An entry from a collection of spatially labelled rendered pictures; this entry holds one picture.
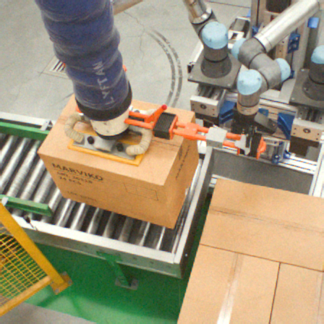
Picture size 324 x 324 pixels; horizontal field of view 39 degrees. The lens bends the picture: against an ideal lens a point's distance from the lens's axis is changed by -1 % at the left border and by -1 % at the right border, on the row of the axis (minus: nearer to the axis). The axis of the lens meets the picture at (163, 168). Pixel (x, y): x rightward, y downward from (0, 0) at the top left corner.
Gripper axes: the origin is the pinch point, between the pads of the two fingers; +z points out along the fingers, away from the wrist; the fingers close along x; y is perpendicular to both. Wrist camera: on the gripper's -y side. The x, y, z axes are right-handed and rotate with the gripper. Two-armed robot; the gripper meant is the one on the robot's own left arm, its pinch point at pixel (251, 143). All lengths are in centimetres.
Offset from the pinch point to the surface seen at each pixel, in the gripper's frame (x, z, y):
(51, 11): 12, -60, 60
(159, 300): 36, 122, 40
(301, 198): -22, 67, -23
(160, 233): 18, 67, 39
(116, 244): 32, 62, 56
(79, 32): 10, -52, 54
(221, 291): 37, 67, 1
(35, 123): -25, 62, 136
